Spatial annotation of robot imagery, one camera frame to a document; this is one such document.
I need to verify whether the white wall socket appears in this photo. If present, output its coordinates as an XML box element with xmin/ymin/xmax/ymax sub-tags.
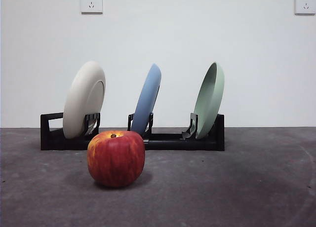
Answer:
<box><xmin>79</xmin><ymin>0</ymin><xmax>103</xmax><ymax>15</ymax></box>
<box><xmin>294</xmin><ymin>0</ymin><xmax>316</xmax><ymax>16</ymax></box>

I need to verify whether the black plate rack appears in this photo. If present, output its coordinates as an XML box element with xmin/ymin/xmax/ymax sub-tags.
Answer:
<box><xmin>40</xmin><ymin>112</ymin><xmax>226</xmax><ymax>151</ymax></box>

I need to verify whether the cream plate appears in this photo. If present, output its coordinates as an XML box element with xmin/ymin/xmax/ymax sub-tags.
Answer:
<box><xmin>62</xmin><ymin>61</ymin><xmax>107</xmax><ymax>140</ymax></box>

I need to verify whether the red apple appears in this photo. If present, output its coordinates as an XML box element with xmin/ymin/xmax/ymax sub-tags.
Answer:
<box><xmin>87</xmin><ymin>130</ymin><xmax>146</xmax><ymax>188</ymax></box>

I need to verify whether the blue plate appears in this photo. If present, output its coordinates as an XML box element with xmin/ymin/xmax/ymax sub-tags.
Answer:
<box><xmin>130</xmin><ymin>63</ymin><xmax>162</xmax><ymax>136</ymax></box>

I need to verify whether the pale green plate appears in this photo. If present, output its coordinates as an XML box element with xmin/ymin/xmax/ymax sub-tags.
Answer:
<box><xmin>193</xmin><ymin>61</ymin><xmax>226</xmax><ymax>140</ymax></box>

